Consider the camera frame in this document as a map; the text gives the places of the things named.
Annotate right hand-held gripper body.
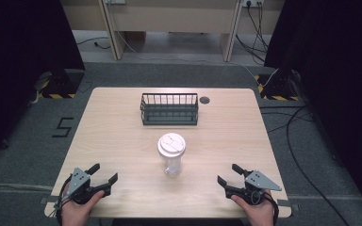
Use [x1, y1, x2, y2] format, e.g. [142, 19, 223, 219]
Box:
[224, 169, 283, 206]

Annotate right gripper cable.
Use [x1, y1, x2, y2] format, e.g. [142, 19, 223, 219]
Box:
[250, 189, 280, 226]

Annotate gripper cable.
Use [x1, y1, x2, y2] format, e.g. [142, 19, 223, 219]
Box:
[54, 175, 75, 226]
[250, 189, 280, 226]

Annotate black cable with plug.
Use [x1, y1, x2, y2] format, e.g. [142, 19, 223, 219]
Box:
[75, 36, 111, 51]

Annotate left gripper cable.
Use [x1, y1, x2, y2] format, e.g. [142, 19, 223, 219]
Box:
[54, 175, 75, 226]

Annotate wooden table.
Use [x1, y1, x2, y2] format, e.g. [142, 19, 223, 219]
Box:
[43, 87, 292, 219]

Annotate black floor cable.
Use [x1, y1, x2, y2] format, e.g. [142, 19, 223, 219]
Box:
[259, 105, 351, 226]

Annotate black wire basket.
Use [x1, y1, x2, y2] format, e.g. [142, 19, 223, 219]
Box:
[140, 92, 200, 127]

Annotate person's left hand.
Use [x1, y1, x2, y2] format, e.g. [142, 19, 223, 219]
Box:
[61, 182, 106, 226]

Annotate clear cup with white lid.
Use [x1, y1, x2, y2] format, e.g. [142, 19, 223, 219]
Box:
[156, 132, 187, 177]

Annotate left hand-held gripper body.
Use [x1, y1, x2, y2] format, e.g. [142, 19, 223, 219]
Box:
[65, 167, 111, 205]

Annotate person's right hand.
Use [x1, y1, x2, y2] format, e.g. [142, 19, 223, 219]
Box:
[230, 188, 275, 226]

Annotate black hanging cables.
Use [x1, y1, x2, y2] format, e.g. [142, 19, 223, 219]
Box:
[235, 2, 270, 66]

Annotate beige desk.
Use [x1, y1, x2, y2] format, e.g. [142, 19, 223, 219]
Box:
[59, 0, 287, 63]

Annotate black curtain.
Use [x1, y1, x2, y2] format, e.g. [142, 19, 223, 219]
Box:
[0, 0, 87, 164]
[263, 0, 362, 218]

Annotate black stand base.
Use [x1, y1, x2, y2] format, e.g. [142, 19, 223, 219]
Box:
[254, 68, 303, 102]
[37, 68, 86, 100]

